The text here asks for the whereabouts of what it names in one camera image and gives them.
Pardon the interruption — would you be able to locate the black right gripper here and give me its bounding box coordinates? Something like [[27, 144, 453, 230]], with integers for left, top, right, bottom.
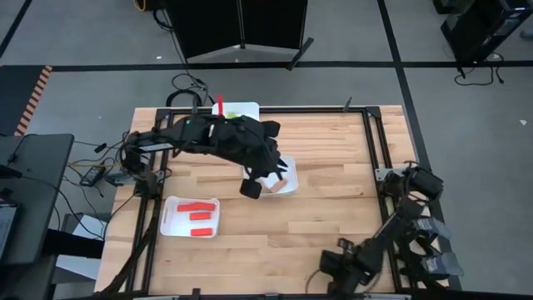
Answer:
[[319, 237, 370, 298]]

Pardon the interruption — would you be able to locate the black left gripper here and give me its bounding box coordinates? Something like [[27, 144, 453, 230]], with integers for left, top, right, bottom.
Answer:
[[245, 139, 289, 184]]

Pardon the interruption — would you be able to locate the wooden block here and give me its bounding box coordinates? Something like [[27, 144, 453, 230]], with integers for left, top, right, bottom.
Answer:
[[269, 178, 289, 194]]

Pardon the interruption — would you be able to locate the white plastic bin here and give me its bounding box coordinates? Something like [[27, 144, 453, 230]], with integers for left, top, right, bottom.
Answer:
[[159, 195, 222, 239], [242, 154, 300, 198], [211, 101, 262, 123]]

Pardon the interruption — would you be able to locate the long red block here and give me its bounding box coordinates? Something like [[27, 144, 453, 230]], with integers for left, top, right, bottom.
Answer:
[[177, 202, 217, 213]]

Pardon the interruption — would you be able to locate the grey clamp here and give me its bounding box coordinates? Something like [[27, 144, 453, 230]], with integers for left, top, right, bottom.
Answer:
[[416, 216, 453, 241], [420, 252, 464, 278]]

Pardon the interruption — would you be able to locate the black folding divider panel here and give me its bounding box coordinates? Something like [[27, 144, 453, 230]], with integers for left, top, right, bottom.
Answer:
[[165, 0, 316, 71]]

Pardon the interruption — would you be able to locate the black power adapter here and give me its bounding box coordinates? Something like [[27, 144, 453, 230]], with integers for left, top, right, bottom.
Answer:
[[79, 165, 105, 188]]

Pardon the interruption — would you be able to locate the white box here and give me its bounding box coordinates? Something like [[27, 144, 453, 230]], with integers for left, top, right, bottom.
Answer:
[[53, 212, 105, 284]]

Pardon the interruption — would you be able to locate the grey desk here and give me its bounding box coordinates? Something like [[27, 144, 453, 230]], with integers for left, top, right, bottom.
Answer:
[[0, 132, 75, 268]]

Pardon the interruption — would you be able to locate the black equipment cart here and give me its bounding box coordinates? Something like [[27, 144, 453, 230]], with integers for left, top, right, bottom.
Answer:
[[440, 0, 533, 68]]

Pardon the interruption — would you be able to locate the dark striped-edge floor mat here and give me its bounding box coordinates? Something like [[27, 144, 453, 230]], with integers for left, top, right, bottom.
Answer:
[[0, 65, 54, 137]]

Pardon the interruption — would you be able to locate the dark monitor screen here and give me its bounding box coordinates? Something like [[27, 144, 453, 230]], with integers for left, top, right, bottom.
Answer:
[[0, 199, 20, 262]]

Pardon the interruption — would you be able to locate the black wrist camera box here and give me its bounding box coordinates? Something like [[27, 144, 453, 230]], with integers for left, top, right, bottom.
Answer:
[[239, 177, 263, 200]]

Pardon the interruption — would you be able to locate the black aluminium table frame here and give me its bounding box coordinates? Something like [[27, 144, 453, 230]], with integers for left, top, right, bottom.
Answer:
[[97, 106, 403, 298]]

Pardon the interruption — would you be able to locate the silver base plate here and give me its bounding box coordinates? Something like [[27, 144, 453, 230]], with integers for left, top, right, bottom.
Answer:
[[374, 166, 396, 183]]

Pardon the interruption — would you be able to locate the coiled black cable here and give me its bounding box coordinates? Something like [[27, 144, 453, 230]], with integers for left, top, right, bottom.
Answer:
[[165, 72, 216, 108]]

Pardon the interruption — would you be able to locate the black floor cable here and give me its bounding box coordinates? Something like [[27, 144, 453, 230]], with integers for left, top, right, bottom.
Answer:
[[152, 7, 197, 80], [452, 52, 506, 88]]

